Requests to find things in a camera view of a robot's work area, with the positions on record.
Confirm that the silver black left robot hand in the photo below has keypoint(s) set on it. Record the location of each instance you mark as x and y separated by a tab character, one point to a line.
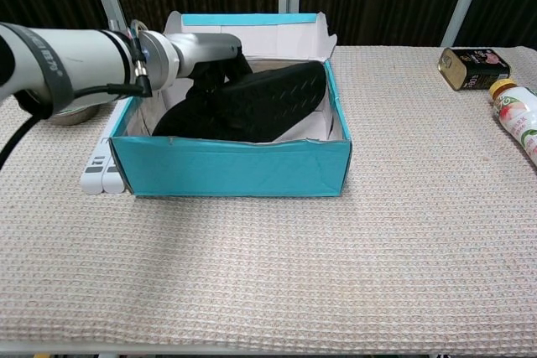
205	50

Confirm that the black shoe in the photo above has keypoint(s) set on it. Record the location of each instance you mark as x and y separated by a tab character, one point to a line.
260	102

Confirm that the light blue cardboard box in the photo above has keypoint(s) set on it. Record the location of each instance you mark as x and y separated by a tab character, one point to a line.
235	169

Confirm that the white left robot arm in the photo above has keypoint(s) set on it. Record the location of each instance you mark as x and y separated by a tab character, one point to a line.
79	64

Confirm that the stainless steel bowl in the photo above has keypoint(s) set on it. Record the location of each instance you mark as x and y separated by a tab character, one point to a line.
79	115

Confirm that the white folding stand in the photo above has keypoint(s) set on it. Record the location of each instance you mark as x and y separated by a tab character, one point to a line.
110	182

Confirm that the beige waffle weave tablecloth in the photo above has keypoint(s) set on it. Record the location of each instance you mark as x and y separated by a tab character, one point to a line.
268	270

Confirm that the dark rectangular tin can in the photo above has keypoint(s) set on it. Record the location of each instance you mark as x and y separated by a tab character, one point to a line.
474	69

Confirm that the white bottle with yellow cap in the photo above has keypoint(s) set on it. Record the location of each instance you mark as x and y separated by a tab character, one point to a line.
518	112

